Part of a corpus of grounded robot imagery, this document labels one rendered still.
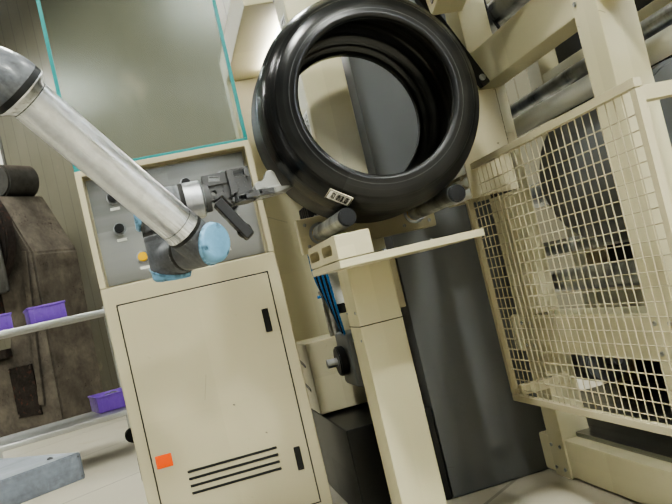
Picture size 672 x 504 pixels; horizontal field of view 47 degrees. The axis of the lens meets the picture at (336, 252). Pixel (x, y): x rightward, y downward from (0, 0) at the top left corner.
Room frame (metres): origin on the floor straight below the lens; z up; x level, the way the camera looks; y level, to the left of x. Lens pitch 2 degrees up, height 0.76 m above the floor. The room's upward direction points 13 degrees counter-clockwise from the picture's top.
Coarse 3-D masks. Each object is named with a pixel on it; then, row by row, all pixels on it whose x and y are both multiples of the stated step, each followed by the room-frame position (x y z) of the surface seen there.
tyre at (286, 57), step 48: (336, 0) 1.84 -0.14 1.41; (384, 0) 1.85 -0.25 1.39; (288, 48) 1.79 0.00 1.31; (336, 48) 2.09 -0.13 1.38; (384, 48) 2.12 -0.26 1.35; (432, 48) 1.88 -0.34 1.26; (288, 96) 1.78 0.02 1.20; (432, 96) 2.13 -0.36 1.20; (288, 144) 1.79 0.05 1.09; (432, 144) 2.13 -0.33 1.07; (288, 192) 1.97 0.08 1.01; (384, 192) 1.83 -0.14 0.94; (432, 192) 1.88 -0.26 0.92
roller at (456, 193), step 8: (456, 184) 1.87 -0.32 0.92; (440, 192) 1.93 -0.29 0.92; (448, 192) 1.87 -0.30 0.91; (456, 192) 1.87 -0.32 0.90; (464, 192) 1.87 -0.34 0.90; (432, 200) 1.98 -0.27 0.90; (440, 200) 1.93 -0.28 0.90; (448, 200) 1.88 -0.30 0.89; (456, 200) 1.87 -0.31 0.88; (416, 208) 2.11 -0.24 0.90; (424, 208) 2.05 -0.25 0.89; (432, 208) 2.01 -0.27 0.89; (440, 208) 1.97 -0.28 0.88; (408, 216) 2.20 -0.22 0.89; (416, 216) 2.15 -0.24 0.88; (424, 216) 2.12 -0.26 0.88
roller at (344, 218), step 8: (344, 208) 1.81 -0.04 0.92; (336, 216) 1.82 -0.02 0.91; (344, 216) 1.81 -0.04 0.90; (352, 216) 1.81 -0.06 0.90; (320, 224) 2.03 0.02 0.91; (328, 224) 1.92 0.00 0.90; (336, 224) 1.84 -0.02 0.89; (344, 224) 1.81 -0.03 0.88; (352, 224) 1.81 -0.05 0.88; (312, 232) 2.13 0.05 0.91; (320, 232) 2.03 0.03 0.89; (328, 232) 1.96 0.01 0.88; (336, 232) 1.93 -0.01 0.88; (320, 240) 2.12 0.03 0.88
